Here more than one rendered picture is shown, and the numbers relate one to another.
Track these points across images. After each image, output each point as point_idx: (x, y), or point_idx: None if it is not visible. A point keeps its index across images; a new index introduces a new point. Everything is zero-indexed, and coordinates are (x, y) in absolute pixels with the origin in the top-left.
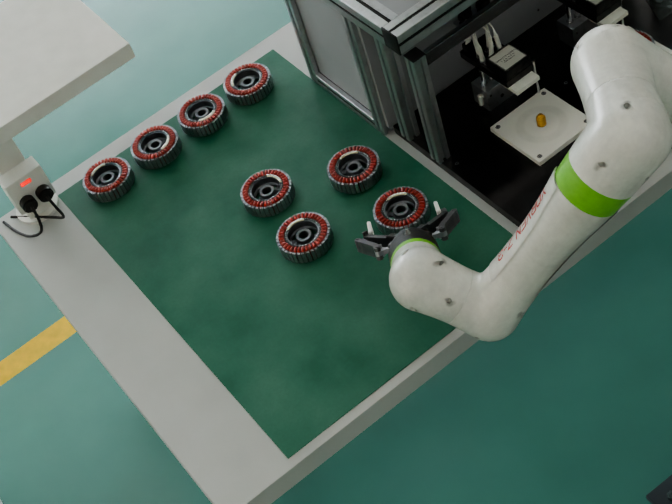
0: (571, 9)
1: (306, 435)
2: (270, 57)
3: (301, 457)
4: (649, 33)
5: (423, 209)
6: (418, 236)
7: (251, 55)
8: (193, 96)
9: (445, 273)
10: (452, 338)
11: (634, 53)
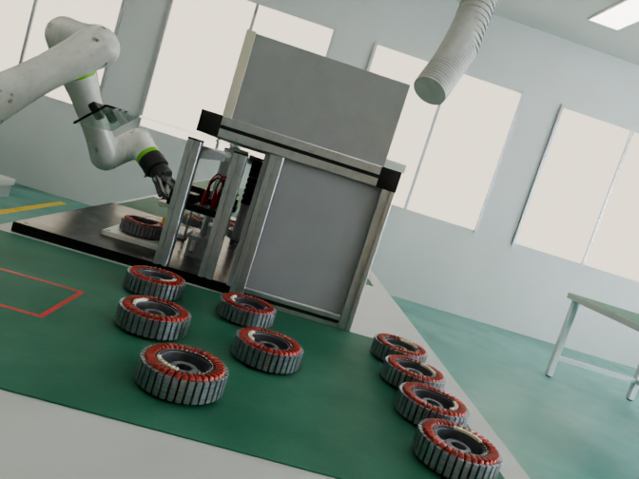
0: (222, 267)
1: (153, 198)
2: (366, 282)
3: (148, 196)
4: (143, 248)
5: (185, 215)
6: (155, 151)
7: (377, 285)
8: (370, 276)
9: (126, 131)
10: (124, 201)
11: (85, 24)
